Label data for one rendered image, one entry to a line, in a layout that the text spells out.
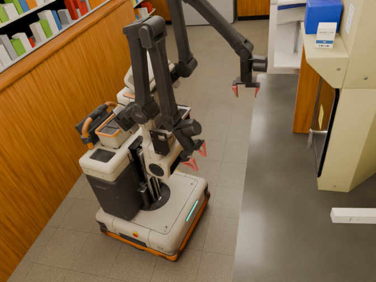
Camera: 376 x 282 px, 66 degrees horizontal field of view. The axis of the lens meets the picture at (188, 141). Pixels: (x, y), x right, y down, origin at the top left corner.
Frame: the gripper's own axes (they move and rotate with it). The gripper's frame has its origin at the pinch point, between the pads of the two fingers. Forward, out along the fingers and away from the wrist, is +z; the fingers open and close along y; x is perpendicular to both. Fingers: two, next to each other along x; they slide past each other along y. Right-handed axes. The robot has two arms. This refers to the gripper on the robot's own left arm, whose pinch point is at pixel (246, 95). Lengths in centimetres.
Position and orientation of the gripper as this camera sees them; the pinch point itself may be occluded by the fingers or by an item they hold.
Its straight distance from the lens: 154.7
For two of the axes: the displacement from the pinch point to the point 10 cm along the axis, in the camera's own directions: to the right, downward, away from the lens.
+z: 1.3, 7.7, 6.3
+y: 9.6, 0.5, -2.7
